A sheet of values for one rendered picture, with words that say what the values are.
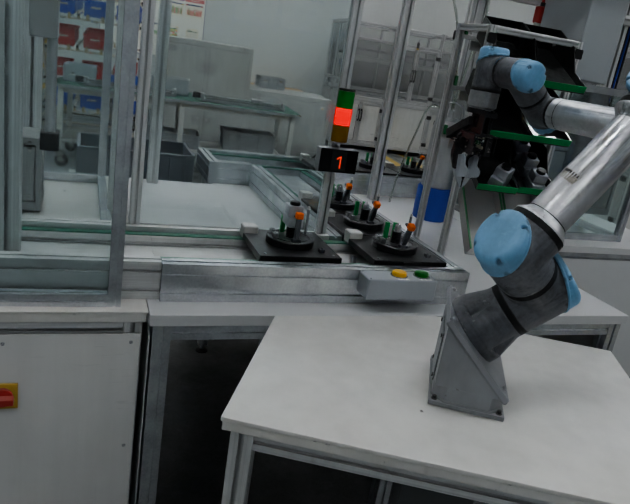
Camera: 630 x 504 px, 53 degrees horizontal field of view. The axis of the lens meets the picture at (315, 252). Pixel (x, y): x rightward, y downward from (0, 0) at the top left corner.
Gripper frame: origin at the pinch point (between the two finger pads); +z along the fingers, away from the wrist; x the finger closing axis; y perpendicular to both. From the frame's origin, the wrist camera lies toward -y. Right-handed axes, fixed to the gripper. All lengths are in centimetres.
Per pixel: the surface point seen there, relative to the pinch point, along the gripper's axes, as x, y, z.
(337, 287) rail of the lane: -29.6, -2.0, 32.6
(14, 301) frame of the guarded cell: -109, 1, 36
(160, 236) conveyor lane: -74, -29, 29
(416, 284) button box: -9.6, 5.0, 28.4
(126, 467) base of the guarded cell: -82, 4, 82
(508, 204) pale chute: 36.6, -23.7, 10.6
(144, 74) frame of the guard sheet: -81, -34, -14
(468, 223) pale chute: 16.0, -14.1, 15.4
